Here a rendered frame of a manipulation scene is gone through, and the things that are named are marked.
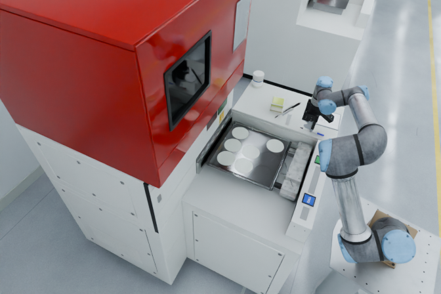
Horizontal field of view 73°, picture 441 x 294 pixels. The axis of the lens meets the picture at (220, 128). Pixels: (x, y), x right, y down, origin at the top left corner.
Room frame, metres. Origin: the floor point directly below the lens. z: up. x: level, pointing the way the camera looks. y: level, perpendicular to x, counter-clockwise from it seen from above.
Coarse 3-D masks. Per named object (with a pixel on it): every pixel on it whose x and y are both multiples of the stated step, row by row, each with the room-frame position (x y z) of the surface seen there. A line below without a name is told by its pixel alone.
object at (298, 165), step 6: (300, 150) 1.14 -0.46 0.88; (294, 156) 1.09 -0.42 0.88; (300, 156) 1.10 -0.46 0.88; (306, 156) 1.10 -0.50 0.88; (294, 162) 1.05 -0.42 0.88; (300, 162) 1.05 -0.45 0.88; (306, 162) 1.06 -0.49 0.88; (294, 168) 1.01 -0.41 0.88; (300, 168) 1.01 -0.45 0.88; (300, 174) 0.97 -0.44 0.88; (288, 180) 0.92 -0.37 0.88; (294, 186) 0.89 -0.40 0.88; (282, 192) 0.85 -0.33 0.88; (288, 198) 0.83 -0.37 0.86; (294, 198) 0.82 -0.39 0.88
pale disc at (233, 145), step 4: (228, 140) 1.16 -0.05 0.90; (232, 140) 1.17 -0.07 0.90; (236, 140) 1.17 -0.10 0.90; (224, 144) 1.13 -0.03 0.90; (228, 144) 1.13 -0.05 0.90; (232, 144) 1.14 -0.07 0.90; (236, 144) 1.14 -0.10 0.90; (240, 144) 1.14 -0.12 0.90; (228, 148) 1.10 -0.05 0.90; (232, 148) 1.11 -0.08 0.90; (236, 148) 1.11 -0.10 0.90; (240, 148) 1.11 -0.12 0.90
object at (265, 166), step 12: (228, 132) 1.23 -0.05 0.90; (252, 132) 1.24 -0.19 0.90; (252, 144) 1.14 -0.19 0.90; (264, 144) 1.15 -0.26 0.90; (216, 156) 1.04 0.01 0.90; (240, 156) 1.05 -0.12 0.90; (264, 156) 1.06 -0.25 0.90; (276, 156) 1.07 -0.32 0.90; (228, 168) 0.97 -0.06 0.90; (264, 168) 0.98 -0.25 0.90; (276, 168) 0.99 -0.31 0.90; (264, 180) 0.90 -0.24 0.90
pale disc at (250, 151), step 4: (244, 148) 1.11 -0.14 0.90; (248, 148) 1.11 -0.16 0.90; (252, 148) 1.11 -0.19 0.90; (256, 148) 1.12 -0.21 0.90; (244, 152) 1.08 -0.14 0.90; (248, 152) 1.08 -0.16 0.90; (252, 152) 1.09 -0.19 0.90; (256, 152) 1.09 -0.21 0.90; (248, 156) 1.06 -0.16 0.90; (252, 156) 1.06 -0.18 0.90; (256, 156) 1.06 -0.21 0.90
